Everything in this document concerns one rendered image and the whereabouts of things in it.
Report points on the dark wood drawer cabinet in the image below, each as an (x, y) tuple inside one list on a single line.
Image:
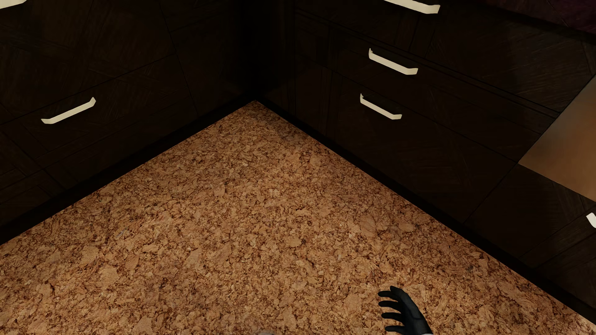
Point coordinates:
[(442, 116), (107, 83)]

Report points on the stainless steel appliance panel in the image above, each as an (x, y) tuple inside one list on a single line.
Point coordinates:
[(565, 144)]

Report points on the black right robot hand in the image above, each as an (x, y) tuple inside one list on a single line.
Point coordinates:
[(406, 310)]

